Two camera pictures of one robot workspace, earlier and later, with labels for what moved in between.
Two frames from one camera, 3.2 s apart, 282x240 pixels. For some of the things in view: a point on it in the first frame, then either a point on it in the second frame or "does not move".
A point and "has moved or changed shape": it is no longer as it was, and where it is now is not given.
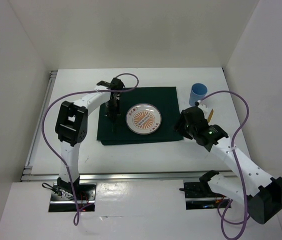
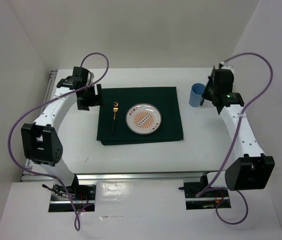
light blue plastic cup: x=197 y=91 does not move
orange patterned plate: x=143 y=119 does not move
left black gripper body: x=112 y=108 → x=89 y=98
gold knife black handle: x=210 y=115 has moved or changed shape
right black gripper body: x=181 y=127 → x=209 y=89
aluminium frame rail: x=29 y=175 does not move
